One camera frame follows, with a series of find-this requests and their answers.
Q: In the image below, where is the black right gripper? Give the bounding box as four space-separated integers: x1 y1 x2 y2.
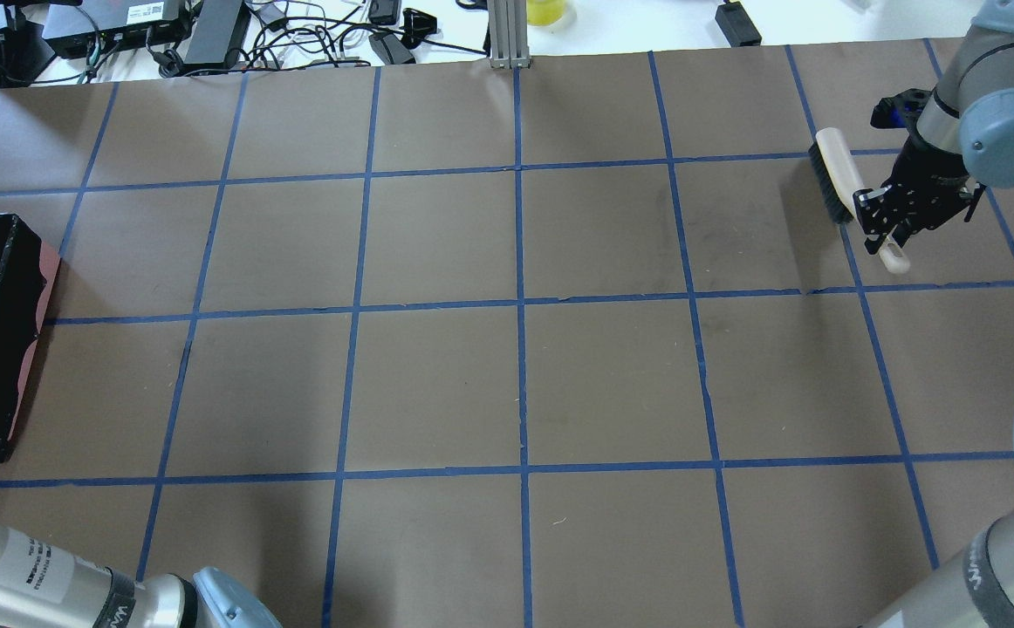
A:
853 131 986 255

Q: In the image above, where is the beige hand brush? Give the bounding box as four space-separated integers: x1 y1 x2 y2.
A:
809 127 911 275

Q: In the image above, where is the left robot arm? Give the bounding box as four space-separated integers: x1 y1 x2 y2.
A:
0 524 281 627

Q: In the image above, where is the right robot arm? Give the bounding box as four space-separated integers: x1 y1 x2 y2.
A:
838 1 1014 627

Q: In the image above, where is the black power adapter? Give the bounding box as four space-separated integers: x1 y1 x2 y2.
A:
714 1 763 48

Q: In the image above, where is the aluminium frame post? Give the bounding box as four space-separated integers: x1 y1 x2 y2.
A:
487 1 532 69

